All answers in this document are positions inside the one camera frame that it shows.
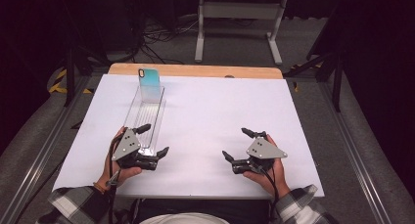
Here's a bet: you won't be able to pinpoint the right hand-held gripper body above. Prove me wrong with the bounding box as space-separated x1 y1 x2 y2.
230 135 289 175

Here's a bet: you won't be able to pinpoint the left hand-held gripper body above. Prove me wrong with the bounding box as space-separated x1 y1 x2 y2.
111 127 160 171

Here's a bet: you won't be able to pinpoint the clear plastic packaging tray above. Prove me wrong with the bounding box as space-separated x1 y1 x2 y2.
122 84 167 157

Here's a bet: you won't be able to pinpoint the iridescent phone case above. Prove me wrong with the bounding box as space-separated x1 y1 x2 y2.
137 67 163 104

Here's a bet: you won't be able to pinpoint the person's left hand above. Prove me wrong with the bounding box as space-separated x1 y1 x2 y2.
97 125 144 195

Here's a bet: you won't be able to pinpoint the person's right hand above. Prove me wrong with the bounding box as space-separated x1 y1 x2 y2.
242 133 292 200

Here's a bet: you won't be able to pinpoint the white board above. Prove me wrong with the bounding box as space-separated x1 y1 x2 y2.
52 73 326 200

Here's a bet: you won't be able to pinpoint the person's dark trousers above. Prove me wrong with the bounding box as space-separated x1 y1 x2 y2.
131 198 273 224

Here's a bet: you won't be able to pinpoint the person's white shirt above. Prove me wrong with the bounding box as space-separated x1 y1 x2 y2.
141 212 230 224

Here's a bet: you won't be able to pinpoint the wooden table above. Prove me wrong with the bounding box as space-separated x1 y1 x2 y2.
107 63 284 80

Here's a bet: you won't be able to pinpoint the black metal stand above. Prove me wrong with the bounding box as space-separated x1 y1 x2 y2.
62 42 111 109
283 7 347 113

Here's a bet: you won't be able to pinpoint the white metal stand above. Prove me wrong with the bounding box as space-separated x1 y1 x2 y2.
194 0 289 67

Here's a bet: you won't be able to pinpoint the right hand-held gripper cable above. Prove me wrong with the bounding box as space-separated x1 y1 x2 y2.
257 164 282 223

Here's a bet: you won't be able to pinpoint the hand-held gripper cable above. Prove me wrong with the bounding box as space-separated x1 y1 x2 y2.
107 135 124 224
257 164 282 223

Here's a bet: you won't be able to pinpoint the left hand-held gripper cable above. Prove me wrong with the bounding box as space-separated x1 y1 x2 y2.
107 135 124 224

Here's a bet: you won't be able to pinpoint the aluminium rail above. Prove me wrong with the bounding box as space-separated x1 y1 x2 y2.
316 80 394 224
0 74 95 224

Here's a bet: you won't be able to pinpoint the black floor cables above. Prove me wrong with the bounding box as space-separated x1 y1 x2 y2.
128 17 201 66

